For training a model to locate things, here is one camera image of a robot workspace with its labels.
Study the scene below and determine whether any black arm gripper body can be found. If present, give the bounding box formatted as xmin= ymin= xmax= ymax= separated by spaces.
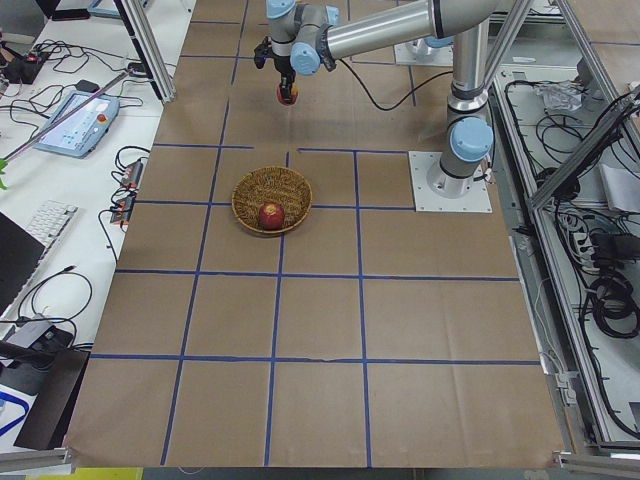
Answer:
xmin=253 ymin=36 xmax=295 ymax=75

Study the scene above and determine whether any red yellow apple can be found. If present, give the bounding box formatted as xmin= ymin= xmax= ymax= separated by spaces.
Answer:
xmin=276 ymin=84 xmax=298 ymax=106

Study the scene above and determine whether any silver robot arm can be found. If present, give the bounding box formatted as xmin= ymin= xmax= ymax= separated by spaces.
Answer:
xmin=254 ymin=0 xmax=496 ymax=199

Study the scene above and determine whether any round wicker basket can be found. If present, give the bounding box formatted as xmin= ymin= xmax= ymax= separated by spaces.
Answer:
xmin=231 ymin=166 xmax=313 ymax=236

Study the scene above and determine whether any dark red apple in basket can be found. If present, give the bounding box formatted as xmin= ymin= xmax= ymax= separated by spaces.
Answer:
xmin=258 ymin=202 xmax=286 ymax=231

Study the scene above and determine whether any blue teach pendant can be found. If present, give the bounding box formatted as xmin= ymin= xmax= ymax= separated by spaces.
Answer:
xmin=34 ymin=95 xmax=120 ymax=158

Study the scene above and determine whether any white keyboard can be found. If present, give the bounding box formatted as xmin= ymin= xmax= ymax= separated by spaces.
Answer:
xmin=26 ymin=200 xmax=78 ymax=253

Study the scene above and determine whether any metal rod with green tip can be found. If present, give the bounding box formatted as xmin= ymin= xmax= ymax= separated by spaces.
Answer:
xmin=1 ymin=69 xmax=130 ymax=171

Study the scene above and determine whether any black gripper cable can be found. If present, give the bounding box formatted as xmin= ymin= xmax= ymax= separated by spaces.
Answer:
xmin=337 ymin=59 xmax=454 ymax=112

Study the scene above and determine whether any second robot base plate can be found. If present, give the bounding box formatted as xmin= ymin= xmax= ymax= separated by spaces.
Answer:
xmin=394 ymin=37 xmax=453 ymax=67

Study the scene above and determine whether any aluminium frame post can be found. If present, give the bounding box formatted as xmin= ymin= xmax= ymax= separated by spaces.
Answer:
xmin=114 ymin=0 xmax=177 ymax=104

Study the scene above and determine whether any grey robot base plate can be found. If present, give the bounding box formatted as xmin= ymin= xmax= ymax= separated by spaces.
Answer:
xmin=408 ymin=151 xmax=493 ymax=214

